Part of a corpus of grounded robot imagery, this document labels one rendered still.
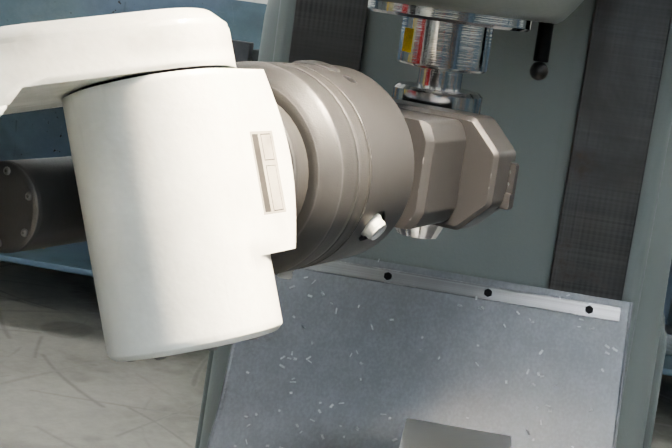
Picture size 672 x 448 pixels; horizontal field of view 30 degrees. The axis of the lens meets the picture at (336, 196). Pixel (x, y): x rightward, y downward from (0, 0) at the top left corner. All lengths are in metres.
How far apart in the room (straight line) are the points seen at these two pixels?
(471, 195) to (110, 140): 0.22
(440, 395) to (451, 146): 0.47
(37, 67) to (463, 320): 0.66
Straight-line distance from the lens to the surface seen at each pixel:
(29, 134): 5.28
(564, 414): 1.03
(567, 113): 1.03
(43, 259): 4.53
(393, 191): 0.53
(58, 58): 0.43
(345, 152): 0.49
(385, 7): 0.63
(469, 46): 0.64
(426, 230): 0.66
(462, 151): 0.59
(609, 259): 1.05
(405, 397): 1.03
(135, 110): 0.44
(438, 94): 0.64
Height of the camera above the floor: 1.32
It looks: 10 degrees down
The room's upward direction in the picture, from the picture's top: 8 degrees clockwise
